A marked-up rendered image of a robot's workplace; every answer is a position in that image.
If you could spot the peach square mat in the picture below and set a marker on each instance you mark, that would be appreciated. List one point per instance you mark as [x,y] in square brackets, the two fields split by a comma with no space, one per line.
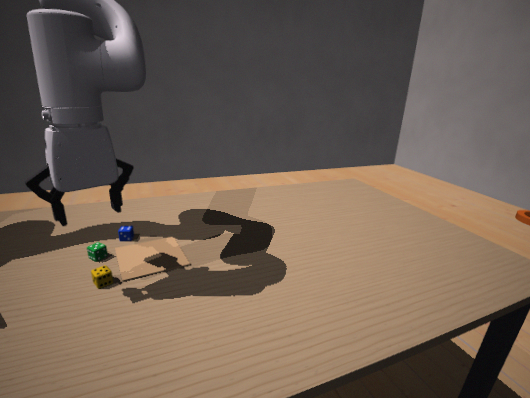
[148,258]

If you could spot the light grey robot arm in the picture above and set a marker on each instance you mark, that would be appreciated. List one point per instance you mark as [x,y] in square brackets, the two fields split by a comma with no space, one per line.
[73,68]

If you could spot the blue die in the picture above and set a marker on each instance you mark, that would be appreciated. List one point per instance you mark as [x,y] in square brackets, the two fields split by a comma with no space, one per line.
[126,233]

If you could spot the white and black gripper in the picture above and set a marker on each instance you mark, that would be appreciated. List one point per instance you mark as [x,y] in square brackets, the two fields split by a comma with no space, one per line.
[79,158]

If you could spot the yellow die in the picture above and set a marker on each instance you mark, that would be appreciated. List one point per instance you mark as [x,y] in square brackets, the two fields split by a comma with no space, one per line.
[102,276]

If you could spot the green die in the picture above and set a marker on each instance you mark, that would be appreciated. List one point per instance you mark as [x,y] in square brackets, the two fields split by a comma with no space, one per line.
[97,251]

